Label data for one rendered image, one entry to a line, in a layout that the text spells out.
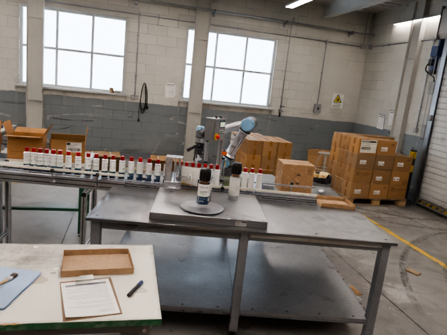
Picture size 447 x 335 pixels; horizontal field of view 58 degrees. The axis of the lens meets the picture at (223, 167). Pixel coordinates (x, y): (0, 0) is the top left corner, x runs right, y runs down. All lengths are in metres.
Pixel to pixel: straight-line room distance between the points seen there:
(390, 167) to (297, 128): 2.97
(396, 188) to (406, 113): 1.78
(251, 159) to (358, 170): 1.78
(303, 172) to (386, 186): 3.76
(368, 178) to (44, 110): 6.32
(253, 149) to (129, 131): 3.06
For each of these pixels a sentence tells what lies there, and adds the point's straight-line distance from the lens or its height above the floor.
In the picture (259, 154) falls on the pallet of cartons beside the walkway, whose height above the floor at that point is 0.65.
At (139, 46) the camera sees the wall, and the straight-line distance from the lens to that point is 8.73.
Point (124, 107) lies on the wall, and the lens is 8.74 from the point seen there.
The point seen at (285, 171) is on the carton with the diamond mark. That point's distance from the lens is 3.71.
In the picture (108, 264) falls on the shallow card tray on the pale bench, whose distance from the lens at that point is 2.19.
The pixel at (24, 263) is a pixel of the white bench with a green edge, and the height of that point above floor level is 0.80.
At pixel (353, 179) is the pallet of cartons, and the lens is 6.97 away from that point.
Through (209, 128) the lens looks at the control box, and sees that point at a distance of 3.40.
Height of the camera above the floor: 1.76
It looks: 12 degrees down
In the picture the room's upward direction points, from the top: 6 degrees clockwise
